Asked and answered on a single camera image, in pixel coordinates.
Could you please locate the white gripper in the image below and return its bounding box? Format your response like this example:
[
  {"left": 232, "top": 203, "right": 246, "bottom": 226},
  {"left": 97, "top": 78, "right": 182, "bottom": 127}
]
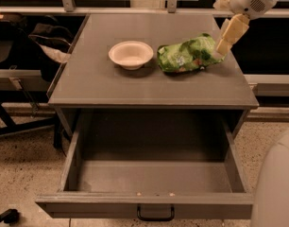
[{"left": 213, "top": 0, "right": 277, "bottom": 56}]

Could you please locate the green rice chip bag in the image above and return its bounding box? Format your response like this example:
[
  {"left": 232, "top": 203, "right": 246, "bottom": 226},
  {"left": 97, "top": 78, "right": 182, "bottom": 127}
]
[{"left": 157, "top": 33, "right": 225, "bottom": 73}]

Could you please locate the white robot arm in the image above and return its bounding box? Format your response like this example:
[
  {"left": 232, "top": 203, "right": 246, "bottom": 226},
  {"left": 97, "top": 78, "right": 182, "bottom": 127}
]
[{"left": 213, "top": 0, "right": 289, "bottom": 227}]

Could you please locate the dark bag with cloth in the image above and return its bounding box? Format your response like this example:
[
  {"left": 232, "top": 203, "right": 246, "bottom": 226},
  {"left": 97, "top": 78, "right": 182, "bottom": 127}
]
[{"left": 0, "top": 12, "right": 75, "bottom": 82}]

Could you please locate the open grey top drawer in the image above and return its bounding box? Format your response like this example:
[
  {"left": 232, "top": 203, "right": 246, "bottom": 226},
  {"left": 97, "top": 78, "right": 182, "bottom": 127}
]
[{"left": 35, "top": 109, "right": 256, "bottom": 222}]

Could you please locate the white paper bowl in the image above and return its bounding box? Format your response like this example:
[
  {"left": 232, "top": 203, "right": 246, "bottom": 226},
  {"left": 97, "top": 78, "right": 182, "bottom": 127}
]
[{"left": 109, "top": 41, "right": 154, "bottom": 70}]

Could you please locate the grey cabinet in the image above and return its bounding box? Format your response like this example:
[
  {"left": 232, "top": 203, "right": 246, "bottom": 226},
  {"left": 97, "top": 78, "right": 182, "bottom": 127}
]
[{"left": 49, "top": 14, "right": 258, "bottom": 147}]

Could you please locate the black chair base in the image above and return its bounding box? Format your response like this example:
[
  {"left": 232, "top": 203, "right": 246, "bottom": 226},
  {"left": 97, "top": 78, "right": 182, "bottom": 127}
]
[{"left": 0, "top": 69, "right": 65, "bottom": 149}]

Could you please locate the black caster wheel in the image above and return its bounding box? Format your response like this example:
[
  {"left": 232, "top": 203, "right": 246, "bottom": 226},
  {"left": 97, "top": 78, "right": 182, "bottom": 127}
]
[{"left": 0, "top": 209, "right": 20, "bottom": 224}]

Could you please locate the black drawer handle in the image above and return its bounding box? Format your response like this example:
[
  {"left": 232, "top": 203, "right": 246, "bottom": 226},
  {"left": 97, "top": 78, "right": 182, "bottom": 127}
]
[{"left": 137, "top": 204, "right": 175, "bottom": 221}]

